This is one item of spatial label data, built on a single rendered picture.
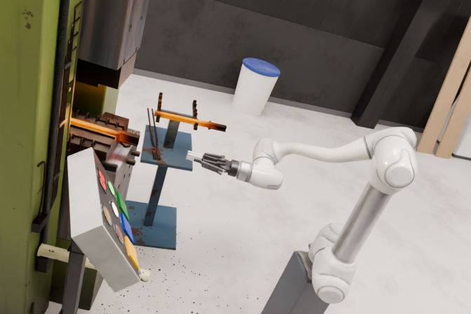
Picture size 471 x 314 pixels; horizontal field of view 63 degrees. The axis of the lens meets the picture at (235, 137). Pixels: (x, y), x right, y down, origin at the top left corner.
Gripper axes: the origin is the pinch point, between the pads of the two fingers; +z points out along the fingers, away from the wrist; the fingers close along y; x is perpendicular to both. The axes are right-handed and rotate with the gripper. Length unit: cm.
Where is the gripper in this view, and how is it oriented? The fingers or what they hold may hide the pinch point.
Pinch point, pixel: (194, 156)
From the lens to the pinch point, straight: 172.1
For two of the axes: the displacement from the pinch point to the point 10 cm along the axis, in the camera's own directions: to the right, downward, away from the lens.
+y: 0.5, -4.8, 8.8
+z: -9.5, -2.8, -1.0
